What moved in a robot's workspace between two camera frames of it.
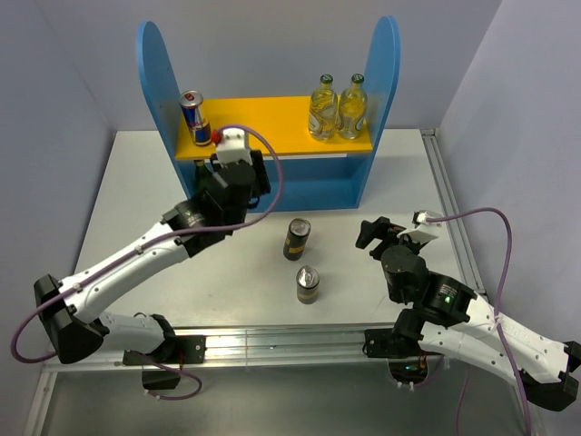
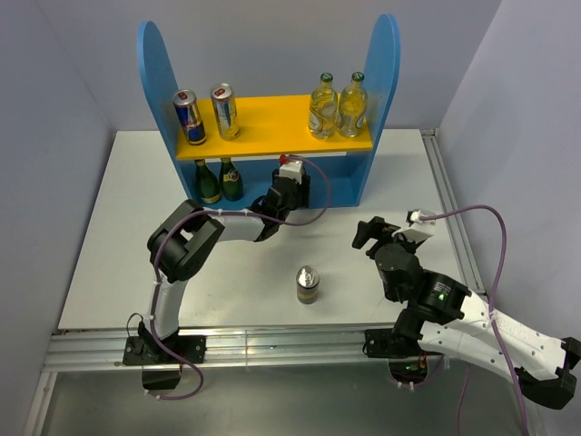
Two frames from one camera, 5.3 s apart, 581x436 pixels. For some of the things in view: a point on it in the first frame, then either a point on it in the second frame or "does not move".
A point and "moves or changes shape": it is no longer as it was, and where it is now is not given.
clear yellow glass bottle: (353, 106) does not move
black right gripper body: (412, 245) does not move
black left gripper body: (260, 183) → (300, 196)
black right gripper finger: (380, 228) does not move
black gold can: (307, 282) does not move
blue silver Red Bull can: (192, 107) moves or changes shape
